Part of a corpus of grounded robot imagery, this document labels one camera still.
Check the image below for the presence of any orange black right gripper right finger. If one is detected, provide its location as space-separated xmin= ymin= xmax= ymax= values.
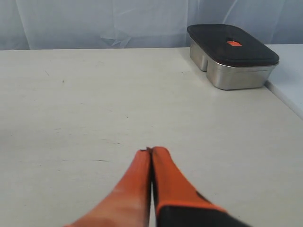
xmin=151 ymin=147 xmax=247 ymax=227

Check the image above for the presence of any steel lunch box black lid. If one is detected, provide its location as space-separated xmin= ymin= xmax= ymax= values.
xmin=187 ymin=24 xmax=279 ymax=90

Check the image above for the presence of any white backdrop cloth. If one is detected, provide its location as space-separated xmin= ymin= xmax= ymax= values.
xmin=0 ymin=0 xmax=303 ymax=50

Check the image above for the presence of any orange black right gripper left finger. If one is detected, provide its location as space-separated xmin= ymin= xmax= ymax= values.
xmin=68 ymin=148 xmax=152 ymax=227

